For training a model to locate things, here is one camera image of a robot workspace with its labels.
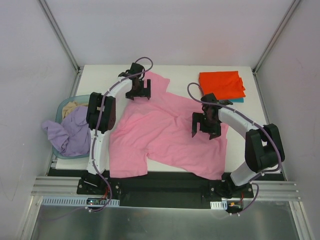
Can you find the beige t shirt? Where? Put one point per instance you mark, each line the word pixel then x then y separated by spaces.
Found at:
pixel 70 107

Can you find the right aluminium frame post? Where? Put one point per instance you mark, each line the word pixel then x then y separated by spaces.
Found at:
pixel 276 35

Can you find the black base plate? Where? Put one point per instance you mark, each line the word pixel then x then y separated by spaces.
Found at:
pixel 179 190

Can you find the pink t shirt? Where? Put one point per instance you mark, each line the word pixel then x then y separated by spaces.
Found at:
pixel 160 129

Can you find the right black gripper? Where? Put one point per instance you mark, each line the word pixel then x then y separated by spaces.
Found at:
pixel 204 125

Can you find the teal plastic basket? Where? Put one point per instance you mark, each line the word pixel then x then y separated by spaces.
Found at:
pixel 81 99

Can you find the white cable duct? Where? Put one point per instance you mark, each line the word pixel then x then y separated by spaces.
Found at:
pixel 66 201
pixel 219 205

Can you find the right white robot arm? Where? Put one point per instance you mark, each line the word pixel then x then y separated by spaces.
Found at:
pixel 263 147

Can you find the folded orange t shirt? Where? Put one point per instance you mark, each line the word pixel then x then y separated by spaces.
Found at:
pixel 225 85

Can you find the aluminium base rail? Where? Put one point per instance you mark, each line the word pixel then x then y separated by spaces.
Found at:
pixel 67 186

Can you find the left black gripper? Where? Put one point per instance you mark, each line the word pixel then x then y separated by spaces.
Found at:
pixel 139 91

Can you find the left white cable duct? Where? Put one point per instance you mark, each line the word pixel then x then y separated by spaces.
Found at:
pixel 66 201

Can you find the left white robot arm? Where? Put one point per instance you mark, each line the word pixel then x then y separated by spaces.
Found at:
pixel 102 112

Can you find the lavender t shirt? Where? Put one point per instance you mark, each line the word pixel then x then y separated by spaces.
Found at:
pixel 71 137

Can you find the right white cable duct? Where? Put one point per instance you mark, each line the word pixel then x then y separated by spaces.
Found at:
pixel 219 205

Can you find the folded teal t shirt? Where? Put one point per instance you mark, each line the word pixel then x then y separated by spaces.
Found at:
pixel 237 100

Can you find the left aluminium frame post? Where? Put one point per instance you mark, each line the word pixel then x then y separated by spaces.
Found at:
pixel 59 34

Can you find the aluminium frame post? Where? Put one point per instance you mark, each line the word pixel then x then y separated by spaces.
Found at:
pixel 276 35
pixel 59 34

